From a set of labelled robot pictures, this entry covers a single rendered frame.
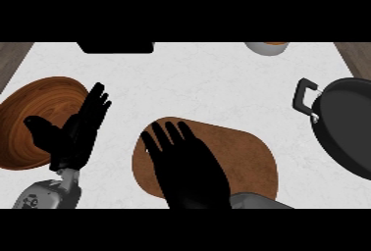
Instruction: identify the black pot with handle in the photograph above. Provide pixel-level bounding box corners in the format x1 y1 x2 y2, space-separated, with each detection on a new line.
291 76 371 181

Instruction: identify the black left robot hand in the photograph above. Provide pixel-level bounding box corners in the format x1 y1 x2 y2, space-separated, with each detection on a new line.
22 81 112 173

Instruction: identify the brown wooden cutting board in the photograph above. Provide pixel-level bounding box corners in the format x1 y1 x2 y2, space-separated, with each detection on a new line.
130 116 279 202

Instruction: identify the round wooden bowl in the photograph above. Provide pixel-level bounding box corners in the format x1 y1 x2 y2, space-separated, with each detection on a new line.
0 75 92 172

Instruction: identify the black flat appliance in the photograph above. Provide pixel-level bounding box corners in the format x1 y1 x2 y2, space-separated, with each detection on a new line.
77 41 155 55

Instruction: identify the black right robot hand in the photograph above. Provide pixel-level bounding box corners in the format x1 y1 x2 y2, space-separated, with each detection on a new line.
139 120 234 210

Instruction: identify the grey bowl with orange content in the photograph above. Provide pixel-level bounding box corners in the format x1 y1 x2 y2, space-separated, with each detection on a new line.
244 41 291 57

